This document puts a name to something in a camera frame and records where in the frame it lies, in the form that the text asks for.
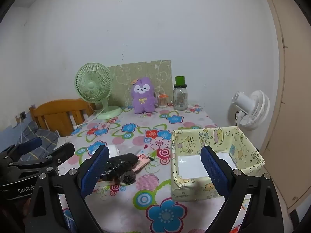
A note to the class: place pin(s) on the toothpick jar with orange lid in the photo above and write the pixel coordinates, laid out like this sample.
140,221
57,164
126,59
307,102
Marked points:
162,102

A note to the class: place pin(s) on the white standing fan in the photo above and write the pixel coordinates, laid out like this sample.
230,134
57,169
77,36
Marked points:
257,111

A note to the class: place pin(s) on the floral tablecloth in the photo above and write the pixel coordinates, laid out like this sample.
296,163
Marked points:
145,194

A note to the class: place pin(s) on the wooden chair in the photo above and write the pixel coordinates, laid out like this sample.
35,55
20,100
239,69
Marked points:
53,111

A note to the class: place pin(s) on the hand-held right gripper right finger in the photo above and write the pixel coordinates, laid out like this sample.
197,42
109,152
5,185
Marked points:
215,174

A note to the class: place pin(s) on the beige door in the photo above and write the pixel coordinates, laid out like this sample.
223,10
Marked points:
291,102

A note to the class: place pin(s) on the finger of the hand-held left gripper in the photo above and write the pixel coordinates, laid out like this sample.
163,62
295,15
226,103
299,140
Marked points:
62,154
29,145

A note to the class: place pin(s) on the grey plaid bedding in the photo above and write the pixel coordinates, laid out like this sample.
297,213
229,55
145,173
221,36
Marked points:
41,136

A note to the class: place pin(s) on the green desk fan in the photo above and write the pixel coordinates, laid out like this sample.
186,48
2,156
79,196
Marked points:
91,85

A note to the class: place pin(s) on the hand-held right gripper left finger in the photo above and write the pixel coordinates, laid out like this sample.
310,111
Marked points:
96,172

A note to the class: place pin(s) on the yellow cartoon print box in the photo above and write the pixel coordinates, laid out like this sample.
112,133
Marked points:
187,140

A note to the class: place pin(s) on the pink cartoon packet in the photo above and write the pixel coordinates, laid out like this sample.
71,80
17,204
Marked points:
143,162

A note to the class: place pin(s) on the glass mug jar green lid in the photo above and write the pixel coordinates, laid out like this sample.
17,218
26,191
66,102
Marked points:
181,99

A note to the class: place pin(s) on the white cotton tissue pack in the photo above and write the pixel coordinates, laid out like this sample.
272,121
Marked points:
113,151

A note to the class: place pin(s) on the purple plush toy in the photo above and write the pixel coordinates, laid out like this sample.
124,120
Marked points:
143,99

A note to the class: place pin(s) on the green patterned board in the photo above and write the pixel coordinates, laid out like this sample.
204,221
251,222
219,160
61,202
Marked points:
150,72

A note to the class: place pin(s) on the black shiny cloth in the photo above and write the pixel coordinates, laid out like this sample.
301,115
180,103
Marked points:
121,162

